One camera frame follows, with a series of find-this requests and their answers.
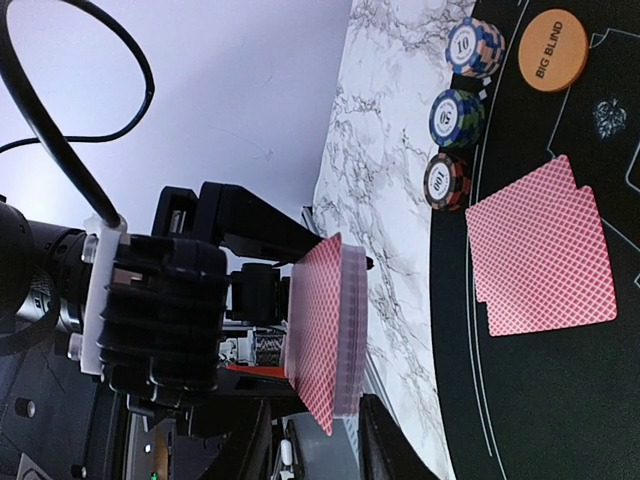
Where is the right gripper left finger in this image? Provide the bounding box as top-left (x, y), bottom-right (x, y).
top-left (205, 400), bottom-right (272, 480)

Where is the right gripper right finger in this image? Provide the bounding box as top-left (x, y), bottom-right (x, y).
top-left (358, 394), bottom-right (438, 480)

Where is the round black poker mat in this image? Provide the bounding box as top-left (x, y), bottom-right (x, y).
top-left (430, 1), bottom-right (639, 479)

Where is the red chip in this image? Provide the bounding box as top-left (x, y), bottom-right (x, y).
top-left (423, 152), bottom-right (471, 211)

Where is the red card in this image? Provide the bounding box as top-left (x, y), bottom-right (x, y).
top-left (465, 155), bottom-right (576, 303)
top-left (486, 187), bottom-right (618, 337)

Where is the red playing card deck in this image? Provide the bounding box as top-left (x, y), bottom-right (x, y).
top-left (284, 234), bottom-right (368, 436)

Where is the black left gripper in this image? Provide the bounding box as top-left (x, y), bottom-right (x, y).
top-left (1, 183), bottom-right (327, 479)

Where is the orange big blind button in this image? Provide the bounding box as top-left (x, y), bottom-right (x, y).
top-left (518, 9), bottom-right (589, 93)

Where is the green chip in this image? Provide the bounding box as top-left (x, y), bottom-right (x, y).
top-left (429, 89), bottom-right (486, 148)

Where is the grey chip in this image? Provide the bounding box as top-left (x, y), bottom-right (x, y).
top-left (445, 17), bottom-right (506, 79)

